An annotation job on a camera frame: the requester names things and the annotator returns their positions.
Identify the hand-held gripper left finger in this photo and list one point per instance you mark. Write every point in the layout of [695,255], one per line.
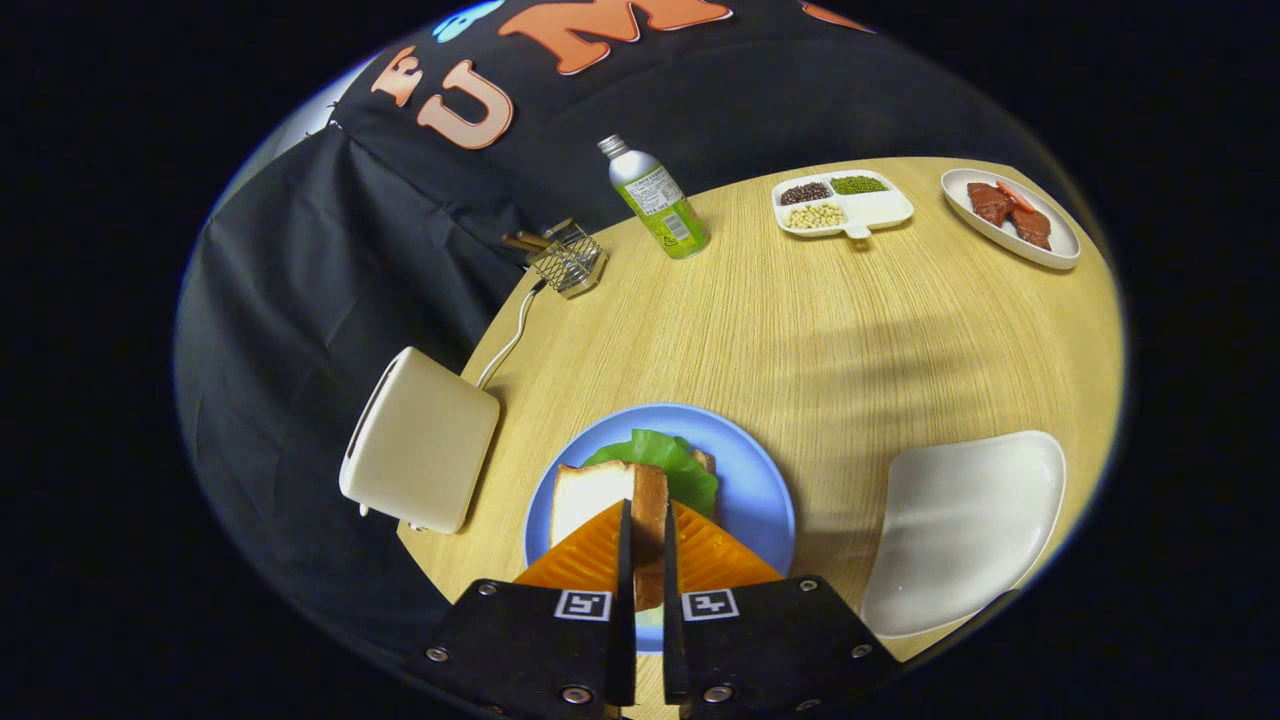
[625,650]

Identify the black backdrop cloth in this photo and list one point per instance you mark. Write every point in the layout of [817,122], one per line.
[300,300]

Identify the pile of yellow beans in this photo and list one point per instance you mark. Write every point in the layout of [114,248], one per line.
[815,216]

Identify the pink bacon slice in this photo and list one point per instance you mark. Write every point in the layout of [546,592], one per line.
[1015,195]

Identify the white toaster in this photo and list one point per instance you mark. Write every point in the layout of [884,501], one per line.
[420,440]

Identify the white square plate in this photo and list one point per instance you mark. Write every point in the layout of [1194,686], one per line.
[960,530]

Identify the brown wooden stick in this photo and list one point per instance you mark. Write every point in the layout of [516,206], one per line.
[532,238]
[518,244]

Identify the pile of green beans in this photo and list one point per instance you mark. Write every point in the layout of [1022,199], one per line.
[858,185]

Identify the white oval plate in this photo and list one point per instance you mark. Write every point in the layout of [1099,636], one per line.
[1060,245]

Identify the pile of dark beans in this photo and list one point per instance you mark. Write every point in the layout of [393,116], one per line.
[805,193]

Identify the white divided dish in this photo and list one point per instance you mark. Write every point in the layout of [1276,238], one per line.
[880,208]

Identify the green lettuce leaf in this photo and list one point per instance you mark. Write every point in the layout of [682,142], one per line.
[680,470]

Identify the metal bottle with green label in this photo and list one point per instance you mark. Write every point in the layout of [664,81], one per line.
[660,205]

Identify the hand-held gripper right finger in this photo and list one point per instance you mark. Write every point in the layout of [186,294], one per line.
[672,650]

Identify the blue round plate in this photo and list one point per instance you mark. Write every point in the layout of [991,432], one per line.
[750,490]

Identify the red-brown meat piece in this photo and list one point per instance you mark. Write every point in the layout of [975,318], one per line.
[1033,228]
[988,203]

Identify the toasted bread slice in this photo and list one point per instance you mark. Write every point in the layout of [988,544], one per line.
[600,495]

